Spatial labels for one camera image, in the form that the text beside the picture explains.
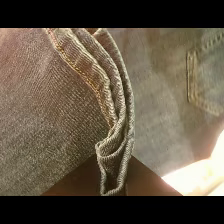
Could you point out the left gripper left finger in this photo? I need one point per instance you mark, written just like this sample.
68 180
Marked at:
81 181

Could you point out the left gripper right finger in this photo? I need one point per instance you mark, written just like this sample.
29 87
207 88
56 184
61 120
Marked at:
146 183

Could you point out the black jeans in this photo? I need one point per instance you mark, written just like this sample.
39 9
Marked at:
66 110

